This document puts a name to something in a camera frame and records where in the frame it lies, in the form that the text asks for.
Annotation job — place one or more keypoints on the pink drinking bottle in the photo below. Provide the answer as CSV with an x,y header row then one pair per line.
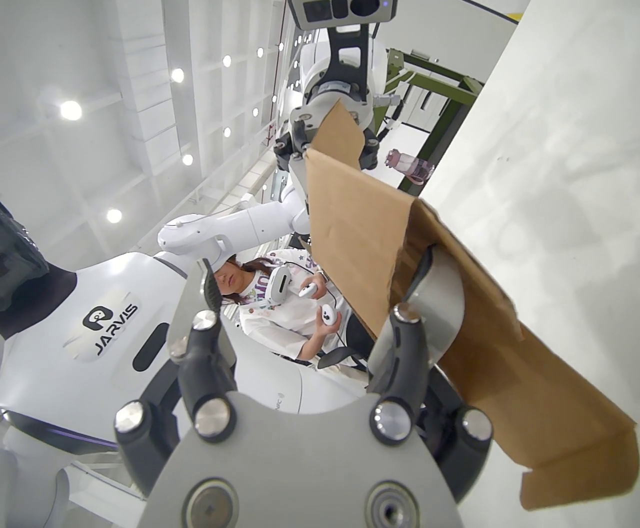
x,y
412,166

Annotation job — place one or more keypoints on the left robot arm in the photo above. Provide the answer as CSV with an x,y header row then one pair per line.
x,y
250,227

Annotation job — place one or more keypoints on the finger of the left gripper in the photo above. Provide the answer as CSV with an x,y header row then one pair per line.
x,y
370,150
296,165

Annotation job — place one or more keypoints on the person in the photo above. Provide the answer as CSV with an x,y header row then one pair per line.
x,y
280,325

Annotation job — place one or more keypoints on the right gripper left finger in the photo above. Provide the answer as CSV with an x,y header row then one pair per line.
x,y
205,365

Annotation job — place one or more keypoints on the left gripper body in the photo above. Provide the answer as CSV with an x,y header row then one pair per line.
x,y
320,102

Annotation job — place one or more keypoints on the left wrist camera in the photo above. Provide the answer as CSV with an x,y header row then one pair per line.
x,y
345,12

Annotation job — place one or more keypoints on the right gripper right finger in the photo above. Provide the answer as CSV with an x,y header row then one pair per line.
x,y
400,350

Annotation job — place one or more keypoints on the green metal rack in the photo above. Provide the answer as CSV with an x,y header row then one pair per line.
x,y
440,82

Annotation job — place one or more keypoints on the robot body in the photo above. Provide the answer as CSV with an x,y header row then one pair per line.
x,y
75,370

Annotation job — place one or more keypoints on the small brown carton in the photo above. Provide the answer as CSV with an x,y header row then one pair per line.
x,y
360,225

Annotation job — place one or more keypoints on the black office chair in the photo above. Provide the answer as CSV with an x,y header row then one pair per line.
x,y
336,357

